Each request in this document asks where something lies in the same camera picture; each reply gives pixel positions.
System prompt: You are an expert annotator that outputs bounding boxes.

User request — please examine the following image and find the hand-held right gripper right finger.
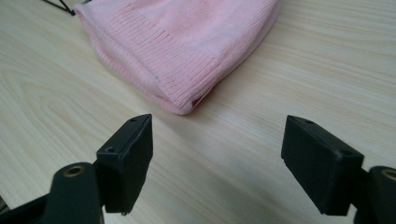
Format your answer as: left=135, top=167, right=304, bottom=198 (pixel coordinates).
left=280, top=115, right=365, bottom=217

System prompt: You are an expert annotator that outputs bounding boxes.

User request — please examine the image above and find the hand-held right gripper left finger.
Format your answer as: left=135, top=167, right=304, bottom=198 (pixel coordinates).
left=93, top=113, right=154, bottom=217

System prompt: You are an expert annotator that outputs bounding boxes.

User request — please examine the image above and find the pink knitted beanie hat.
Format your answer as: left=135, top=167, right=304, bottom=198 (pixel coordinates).
left=73, top=0, right=283, bottom=116

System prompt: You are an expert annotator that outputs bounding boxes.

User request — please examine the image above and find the thin black cable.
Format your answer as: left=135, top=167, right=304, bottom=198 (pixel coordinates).
left=41, top=0, right=77, bottom=17

